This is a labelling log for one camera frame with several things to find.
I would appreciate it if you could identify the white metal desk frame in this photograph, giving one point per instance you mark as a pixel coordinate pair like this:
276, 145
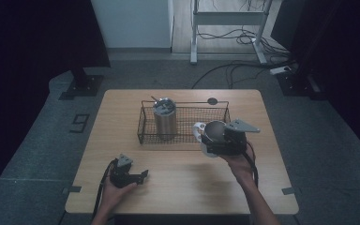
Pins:
228, 18

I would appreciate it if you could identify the dark curtain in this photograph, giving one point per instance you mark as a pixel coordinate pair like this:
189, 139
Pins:
340, 47
28, 47

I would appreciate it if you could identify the person's right hand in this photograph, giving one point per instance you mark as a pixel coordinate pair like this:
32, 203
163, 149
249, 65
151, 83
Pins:
239, 165

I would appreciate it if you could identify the stainless steel tumbler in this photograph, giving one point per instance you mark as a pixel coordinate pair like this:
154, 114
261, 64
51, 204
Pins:
165, 120

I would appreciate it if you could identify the white power strip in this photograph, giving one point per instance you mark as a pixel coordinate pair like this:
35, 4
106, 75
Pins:
279, 70

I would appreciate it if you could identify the grey tape piece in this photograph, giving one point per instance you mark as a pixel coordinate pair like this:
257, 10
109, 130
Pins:
288, 190
74, 189

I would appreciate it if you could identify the person's left hand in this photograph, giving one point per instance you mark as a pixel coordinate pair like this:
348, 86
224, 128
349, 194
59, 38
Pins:
115, 195

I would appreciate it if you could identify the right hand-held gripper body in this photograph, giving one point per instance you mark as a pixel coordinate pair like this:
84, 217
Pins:
236, 139

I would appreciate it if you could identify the white cabinet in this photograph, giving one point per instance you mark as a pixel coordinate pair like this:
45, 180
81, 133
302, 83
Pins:
131, 22

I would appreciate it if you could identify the black stand base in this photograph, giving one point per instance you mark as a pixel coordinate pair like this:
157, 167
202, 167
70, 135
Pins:
84, 86
298, 86

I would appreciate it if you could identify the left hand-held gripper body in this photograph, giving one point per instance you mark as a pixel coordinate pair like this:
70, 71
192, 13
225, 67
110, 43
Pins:
122, 172

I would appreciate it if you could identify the metal straw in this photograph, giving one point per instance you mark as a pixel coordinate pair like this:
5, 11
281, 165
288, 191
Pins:
155, 100

